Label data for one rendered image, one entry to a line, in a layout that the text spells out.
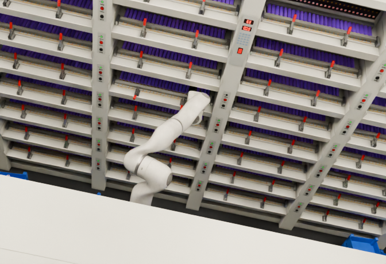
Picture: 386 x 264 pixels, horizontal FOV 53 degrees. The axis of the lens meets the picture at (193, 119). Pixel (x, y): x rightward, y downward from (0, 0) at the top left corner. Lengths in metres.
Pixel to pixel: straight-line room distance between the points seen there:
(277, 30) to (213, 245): 1.38
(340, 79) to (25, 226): 1.74
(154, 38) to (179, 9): 0.21
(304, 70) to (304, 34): 0.21
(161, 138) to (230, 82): 0.61
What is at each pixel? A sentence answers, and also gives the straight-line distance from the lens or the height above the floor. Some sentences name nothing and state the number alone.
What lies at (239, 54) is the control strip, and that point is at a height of 1.35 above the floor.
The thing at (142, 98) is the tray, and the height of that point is 0.93.
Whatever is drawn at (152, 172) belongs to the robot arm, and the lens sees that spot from 1.66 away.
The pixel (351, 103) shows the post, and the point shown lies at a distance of 2.23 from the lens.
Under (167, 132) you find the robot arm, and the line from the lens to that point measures 1.65.
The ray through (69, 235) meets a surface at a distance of 0.73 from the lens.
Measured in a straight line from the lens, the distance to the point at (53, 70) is 2.37.
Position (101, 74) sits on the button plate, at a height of 1.04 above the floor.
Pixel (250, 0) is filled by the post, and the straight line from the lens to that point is 1.86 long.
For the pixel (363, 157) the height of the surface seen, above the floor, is 0.82.
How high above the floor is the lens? 2.35
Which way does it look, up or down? 41 degrees down
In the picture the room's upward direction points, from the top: 14 degrees clockwise
